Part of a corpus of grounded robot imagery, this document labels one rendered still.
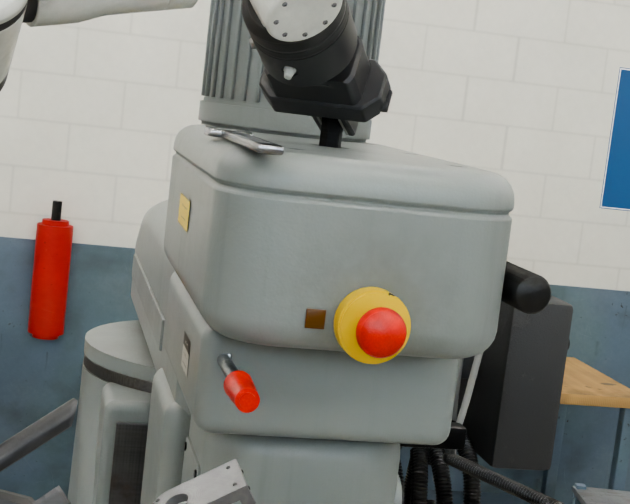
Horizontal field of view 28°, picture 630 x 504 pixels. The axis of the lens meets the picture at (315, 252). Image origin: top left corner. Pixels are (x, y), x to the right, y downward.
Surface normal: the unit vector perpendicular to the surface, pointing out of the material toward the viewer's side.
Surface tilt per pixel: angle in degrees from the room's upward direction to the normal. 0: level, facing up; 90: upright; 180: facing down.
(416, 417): 90
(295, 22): 133
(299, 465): 90
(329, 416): 90
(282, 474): 90
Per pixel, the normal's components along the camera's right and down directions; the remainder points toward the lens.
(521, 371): 0.20, 0.15
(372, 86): -0.21, -0.43
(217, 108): -0.73, 0.00
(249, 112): -0.32, 0.08
